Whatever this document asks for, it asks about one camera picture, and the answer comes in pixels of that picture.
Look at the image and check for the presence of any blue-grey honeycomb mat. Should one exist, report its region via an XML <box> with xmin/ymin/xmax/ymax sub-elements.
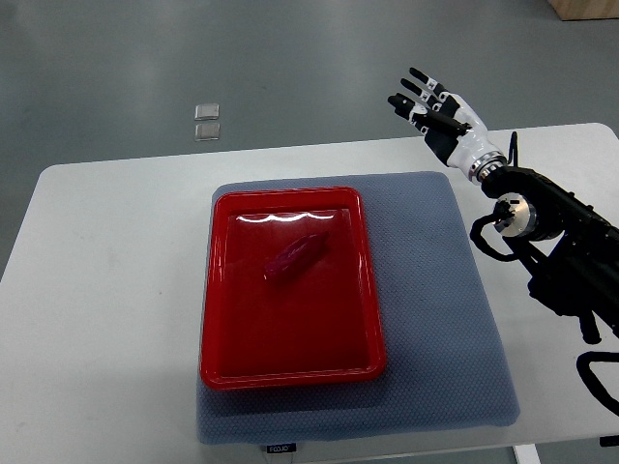
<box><xmin>196</xmin><ymin>172</ymin><xmax>519</xmax><ymax>445</ymax></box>

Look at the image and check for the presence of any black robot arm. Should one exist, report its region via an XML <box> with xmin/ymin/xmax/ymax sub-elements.
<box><xmin>470</xmin><ymin>166</ymin><xmax>618</xmax><ymax>345</ymax></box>

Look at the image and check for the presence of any red plastic tray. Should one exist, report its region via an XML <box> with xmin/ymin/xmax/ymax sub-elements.
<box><xmin>199</xmin><ymin>187</ymin><xmax>386</xmax><ymax>392</ymax></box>

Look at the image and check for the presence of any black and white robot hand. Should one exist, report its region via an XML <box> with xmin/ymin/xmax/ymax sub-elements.
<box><xmin>388</xmin><ymin>68</ymin><xmax>508</xmax><ymax>184</ymax></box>

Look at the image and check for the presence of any wooden box corner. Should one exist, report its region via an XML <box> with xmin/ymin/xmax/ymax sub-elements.
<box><xmin>548</xmin><ymin>0</ymin><xmax>619</xmax><ymax>21</ymax></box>

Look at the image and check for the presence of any black cable loop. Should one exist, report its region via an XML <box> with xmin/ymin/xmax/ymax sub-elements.
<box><xmin>469</xmin><ymin>214</ymin><xmax>521</xmax><ymax>263</ymax></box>

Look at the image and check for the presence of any white table leg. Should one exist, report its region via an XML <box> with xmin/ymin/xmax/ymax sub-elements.
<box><xmin>513</xmin><ymin>444</ymin><xmax>541</xmax><ymax>464</ymax></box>

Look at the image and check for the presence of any red pepper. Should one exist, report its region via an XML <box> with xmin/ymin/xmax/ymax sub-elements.
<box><xmin>264</xmin><ymin>232</ymin><xmax>329</xmax><ymax>281</ymax></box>

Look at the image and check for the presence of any upper metal floor plate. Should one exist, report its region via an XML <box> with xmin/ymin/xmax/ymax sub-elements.
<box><xmin>194</xmin><ymin>102</ymin><xmax>220</xmax><ymax>121</ymax></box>

